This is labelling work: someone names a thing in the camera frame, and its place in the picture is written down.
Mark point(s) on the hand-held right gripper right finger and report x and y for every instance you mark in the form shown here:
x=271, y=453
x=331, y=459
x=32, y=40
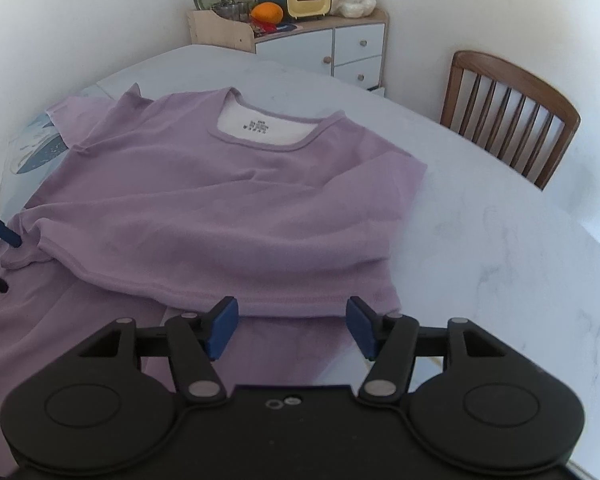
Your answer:
x=361, y=327

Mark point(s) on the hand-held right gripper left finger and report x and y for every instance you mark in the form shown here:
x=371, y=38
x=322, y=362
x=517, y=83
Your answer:
x=222, y=327

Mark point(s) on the purple pants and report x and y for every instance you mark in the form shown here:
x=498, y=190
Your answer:
x=55, y=320

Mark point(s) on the purple long-sleeve shirt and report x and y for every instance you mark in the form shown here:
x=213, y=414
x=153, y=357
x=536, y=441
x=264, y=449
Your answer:
x=205, y=200

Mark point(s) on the blue and white printed tablecloth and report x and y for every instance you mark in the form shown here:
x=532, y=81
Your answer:
x=480, y=260

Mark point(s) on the white cabinet with knob drawers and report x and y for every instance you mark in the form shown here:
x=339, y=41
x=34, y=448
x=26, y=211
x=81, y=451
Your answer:
x=305, y=50

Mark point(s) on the light wooden crate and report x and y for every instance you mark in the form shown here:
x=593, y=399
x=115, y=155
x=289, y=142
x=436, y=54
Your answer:
x=215, y=30

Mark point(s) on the wooden slatted chair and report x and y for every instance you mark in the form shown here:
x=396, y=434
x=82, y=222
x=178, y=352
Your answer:
x=510, y=67

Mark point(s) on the orange fruit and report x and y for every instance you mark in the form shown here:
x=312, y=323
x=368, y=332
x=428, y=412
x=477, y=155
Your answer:
x=266, y=11

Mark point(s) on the white plastic bag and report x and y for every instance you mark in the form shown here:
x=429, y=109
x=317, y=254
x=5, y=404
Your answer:
x=354, y=0

